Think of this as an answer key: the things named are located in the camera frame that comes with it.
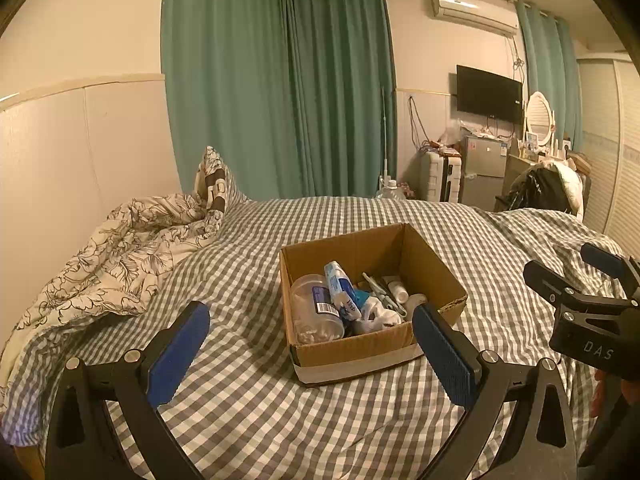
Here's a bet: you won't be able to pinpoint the silver small fridge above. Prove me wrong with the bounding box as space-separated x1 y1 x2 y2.
459 135 508 211

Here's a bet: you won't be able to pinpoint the blue tissue packet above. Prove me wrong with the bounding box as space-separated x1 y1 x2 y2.
324 261 362 322

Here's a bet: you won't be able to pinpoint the clear plastic bag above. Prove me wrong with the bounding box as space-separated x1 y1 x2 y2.
440 119 468 148

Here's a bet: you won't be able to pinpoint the clear water bottle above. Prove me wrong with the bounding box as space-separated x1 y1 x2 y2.
376 176 407 201

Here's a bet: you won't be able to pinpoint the white louvred wardrobe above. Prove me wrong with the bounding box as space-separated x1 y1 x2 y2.
577 52 640 261

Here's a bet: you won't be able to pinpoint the wall cables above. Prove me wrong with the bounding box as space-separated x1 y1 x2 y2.
407 95 431 153

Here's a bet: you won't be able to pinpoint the wooden dressing table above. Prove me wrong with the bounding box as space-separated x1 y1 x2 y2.
507 152 538 196

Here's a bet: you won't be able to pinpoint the white padded jacket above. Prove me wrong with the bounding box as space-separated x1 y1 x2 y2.
547 160 585 221

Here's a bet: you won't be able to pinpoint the black wall television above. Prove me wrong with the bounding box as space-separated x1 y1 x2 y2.
456 65 523 123

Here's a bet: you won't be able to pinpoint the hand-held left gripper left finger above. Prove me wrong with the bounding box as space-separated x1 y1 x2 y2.
45 301 211 480

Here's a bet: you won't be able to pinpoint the person's right hand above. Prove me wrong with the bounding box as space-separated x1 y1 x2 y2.
593 367 610 413

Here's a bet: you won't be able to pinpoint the brown cardboard box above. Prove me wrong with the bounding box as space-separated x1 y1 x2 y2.
278 222 469 388

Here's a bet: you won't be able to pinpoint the white pole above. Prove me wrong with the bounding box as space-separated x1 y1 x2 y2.
380 86 393 181

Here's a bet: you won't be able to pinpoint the white oval vanity mirror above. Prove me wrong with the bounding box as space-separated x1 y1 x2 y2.
522 91 557 146

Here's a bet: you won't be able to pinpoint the floral quilt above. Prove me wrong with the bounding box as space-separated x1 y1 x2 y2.
0 192 226 391

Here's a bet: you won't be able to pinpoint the white air conditioner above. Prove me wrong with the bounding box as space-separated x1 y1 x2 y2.
431 0 519 37

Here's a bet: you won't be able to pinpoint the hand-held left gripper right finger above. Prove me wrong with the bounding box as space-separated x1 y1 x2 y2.
412 304 578 480

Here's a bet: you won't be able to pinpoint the clear labelled plastic jar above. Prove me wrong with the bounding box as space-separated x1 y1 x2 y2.
290 273 346 345

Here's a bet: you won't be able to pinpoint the white ribbed suitcase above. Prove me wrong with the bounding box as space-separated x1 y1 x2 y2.
425 152 462 204

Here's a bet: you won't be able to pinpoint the white plastic bag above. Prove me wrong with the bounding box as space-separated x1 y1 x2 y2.
357 296 405 333

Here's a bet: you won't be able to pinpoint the teal curtain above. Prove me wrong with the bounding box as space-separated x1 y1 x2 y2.
160 0 292 206
280 0 398 200
515 0 583 151

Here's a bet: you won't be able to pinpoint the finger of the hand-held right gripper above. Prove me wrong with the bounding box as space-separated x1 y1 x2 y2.
580 242 640 302
523 260 626 314

